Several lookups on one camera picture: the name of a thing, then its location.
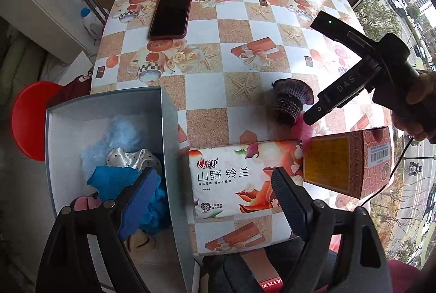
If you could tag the blue cloth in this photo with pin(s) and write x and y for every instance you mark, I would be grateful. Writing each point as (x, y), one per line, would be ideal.
(109, 180)
(155, 211)

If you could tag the beige knit sock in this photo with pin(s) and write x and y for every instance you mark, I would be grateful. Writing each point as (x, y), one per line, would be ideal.
(139, 242)

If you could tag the white cardboard box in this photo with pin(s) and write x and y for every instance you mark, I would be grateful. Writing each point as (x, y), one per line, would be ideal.
(102, 109)

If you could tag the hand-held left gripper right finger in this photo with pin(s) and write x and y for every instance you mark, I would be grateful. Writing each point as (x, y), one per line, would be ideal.
(293, 204)

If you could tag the blue fluffy plush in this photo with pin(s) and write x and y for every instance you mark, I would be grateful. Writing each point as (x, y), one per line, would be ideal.
(119, 133)

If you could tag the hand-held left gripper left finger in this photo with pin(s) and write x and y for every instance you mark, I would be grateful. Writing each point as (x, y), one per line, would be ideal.
(139, 204)

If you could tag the dark red cloth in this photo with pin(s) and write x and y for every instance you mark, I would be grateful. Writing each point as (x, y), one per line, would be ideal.
(71, 88)

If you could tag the person's maroon clothing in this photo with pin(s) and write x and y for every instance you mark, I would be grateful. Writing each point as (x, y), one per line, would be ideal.
(412, 279)

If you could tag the pink cloth item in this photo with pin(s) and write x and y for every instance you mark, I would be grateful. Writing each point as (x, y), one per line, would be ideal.
(305, 133)

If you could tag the white cabinet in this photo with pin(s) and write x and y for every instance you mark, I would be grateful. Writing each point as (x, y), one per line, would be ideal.
(34, 0)

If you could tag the floral tissue pack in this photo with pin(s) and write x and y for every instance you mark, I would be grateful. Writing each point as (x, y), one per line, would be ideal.
(231, 177)

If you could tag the polka dot satin scrunchie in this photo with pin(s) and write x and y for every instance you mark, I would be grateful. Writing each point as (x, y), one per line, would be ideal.
(133, 160)

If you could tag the black smartphone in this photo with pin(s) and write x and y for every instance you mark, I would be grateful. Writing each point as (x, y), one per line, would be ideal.
(170, 12)

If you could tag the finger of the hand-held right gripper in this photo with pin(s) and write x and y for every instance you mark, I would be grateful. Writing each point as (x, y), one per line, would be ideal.
(316, 111)

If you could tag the patterned carton box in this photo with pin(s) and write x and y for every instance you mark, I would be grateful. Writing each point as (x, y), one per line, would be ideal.
(361, 163)

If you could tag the red plastic stool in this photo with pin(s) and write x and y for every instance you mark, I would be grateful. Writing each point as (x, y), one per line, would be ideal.
(30, 119)

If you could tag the person's right hand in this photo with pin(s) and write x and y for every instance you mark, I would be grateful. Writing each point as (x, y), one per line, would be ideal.
(427, 88)

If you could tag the blue capped plastic bottle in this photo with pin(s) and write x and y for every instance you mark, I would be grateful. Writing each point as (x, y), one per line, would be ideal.
(90, 22)

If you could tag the checkered printed tablecloth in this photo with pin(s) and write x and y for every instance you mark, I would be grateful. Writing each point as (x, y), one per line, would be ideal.
(245, 68)

